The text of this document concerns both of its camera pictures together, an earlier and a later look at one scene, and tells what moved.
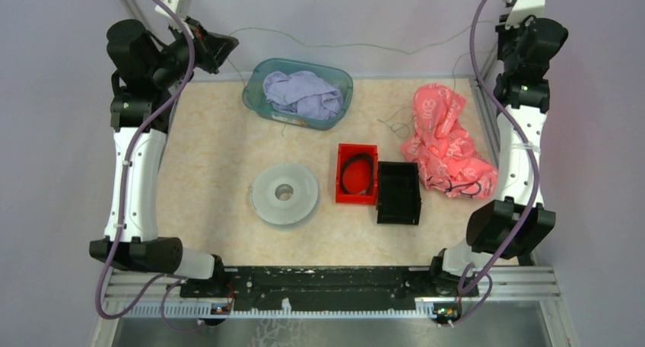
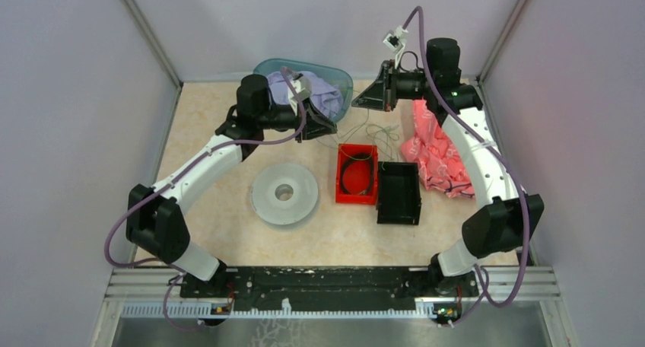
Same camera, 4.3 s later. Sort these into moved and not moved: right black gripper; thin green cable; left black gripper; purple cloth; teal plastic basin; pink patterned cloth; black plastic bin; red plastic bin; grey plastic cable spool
Moved: thin green cable; left black gripper; right black gripper
Not moved: black plastic bin; grey plastic cable spool; purple cloth; red plastic bin; pink patterned cloth; teal plastic basin
